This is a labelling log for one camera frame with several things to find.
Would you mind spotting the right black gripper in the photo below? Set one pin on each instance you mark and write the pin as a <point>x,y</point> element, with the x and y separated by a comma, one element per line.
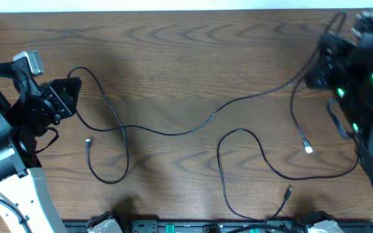
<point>326,59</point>

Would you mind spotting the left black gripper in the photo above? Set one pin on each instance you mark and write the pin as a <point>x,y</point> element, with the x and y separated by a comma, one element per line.
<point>57,92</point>

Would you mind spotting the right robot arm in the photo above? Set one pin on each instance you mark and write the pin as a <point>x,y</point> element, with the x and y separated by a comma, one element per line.
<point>346,69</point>

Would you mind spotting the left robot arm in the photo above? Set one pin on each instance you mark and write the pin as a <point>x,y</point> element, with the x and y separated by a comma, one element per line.
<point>28,111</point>

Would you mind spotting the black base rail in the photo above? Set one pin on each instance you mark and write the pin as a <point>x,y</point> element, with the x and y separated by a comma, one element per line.
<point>316,222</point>

